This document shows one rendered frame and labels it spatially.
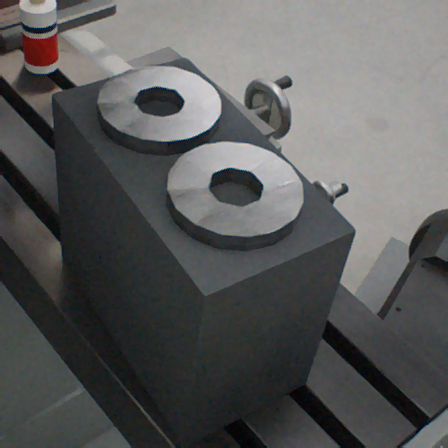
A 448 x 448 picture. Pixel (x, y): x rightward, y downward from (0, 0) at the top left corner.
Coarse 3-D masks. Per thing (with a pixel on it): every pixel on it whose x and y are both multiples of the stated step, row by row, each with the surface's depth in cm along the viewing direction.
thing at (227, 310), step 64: (192, 64) 62; (64, 128) 57; (128, 128) 53; (192, 128) 54; (256, 128) 57; (64, 192) 62; (128, 192) 51; (192, 192) 49; (256, 192) 52; (320, 192) 53; (64, 256) 69; (128, 256) 54; (192, 256) 47; (256, 256) 48; (320, 256) 50; (128, 320) 59; (192, 320) 48; (256, 320) 51; (320, 320) 57; (192, 384) 52; (256, 384) 58
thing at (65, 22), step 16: (0, 0) 89; (16, 0) 90; (64, 0) 95; (80, 0) 97; (96, 0) 98; (112, 0) 100; (0, 16) 90; (16, 16) 92; (64, 16) 96; (80, 16) 97; (96, 16) 98; (0, 32) 91; (16, 32) 92
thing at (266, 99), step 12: (252, 84) 138; (264, 84) 135; (276, 84) 135; (288, 84) 137; (252, 96) 140; (264, 96) 137; (276, 96) 134; (252, 108) 142; (264, 108) 137; (276, 108) 137; (288, 108) 134; (264, 120) 140; (276, 120) 138; (288, 120) 135; (276, 132) 138
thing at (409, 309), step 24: (432, 240) 129; (408, 264) 127; (432, 264) 126; (408, 288) 122; (432, 288) 122; (384, 312) 119; (408, 312) 118; (432, 312) 119; (408, 336) 115; (432, 336) 116; (432, 360) 112
